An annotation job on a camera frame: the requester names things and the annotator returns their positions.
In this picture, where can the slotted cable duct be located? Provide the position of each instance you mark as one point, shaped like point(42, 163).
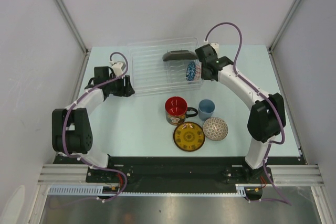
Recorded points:
point(106, 191)

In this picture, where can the brown white patterned bowl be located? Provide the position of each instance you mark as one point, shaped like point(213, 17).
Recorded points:
point(215, 129)

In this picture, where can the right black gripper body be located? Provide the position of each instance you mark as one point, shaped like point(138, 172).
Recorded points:
point(203, 75)

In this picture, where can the light blue cup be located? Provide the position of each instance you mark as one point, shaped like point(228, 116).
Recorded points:
point(206, 109)

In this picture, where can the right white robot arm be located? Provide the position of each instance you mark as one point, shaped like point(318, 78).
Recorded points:
point(267, 117)

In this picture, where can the aluminium frame rail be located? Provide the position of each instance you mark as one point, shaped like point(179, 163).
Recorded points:
point(283, 175)

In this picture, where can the black floral square plate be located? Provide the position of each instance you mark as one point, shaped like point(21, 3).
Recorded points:
point(179, 55)

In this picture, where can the red black mug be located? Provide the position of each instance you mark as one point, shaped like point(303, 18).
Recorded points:
point(177, 110)

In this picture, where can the yellow round patterned plate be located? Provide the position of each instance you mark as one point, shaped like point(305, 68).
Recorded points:
point(189, 136)

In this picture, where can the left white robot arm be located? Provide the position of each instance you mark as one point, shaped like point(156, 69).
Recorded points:
point(71, 130)

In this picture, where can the blue white patterned bowl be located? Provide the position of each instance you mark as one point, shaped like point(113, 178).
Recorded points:
point(193, 71)

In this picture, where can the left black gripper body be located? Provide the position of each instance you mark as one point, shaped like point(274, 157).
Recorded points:
point(117, 88)

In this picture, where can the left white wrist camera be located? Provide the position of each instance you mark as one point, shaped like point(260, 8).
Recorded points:
point(118, 67)

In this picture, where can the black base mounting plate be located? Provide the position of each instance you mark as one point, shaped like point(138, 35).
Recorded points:
point(226, 169)

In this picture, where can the clear plastic dish rack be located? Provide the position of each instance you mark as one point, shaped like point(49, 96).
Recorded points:
point(151, 75)

